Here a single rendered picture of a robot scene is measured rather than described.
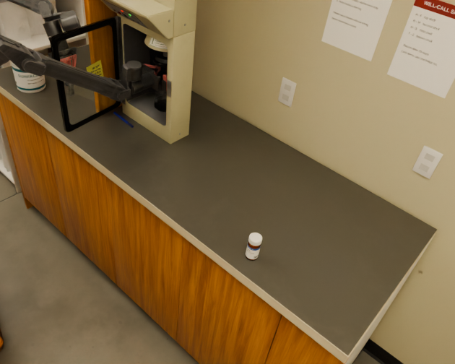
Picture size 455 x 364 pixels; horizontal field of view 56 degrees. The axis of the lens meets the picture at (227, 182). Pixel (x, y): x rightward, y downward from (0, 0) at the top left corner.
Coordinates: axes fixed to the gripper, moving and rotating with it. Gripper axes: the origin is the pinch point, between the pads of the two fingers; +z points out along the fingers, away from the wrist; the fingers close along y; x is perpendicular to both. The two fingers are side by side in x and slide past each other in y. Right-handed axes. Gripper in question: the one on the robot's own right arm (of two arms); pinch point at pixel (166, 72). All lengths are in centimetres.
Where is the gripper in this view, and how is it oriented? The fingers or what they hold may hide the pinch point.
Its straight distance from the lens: 188.9
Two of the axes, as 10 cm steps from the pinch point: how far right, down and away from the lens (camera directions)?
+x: -0.9, 7.4, 6.7
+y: -7.4, -5.0, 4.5
